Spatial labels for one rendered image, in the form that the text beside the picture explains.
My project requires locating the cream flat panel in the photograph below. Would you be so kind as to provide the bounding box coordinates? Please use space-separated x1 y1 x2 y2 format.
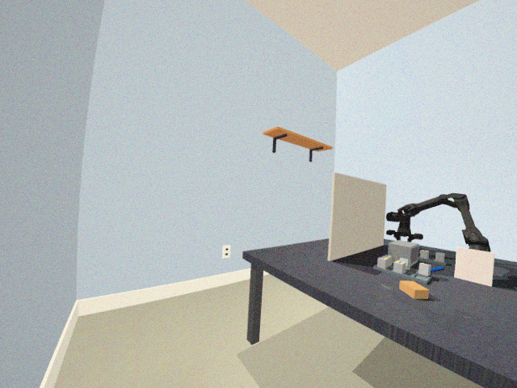
327 172 386 261

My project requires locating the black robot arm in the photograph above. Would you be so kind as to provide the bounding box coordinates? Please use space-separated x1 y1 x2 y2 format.
386 193 490 252

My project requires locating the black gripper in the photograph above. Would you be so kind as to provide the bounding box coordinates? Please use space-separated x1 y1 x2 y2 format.
386 222 423 243

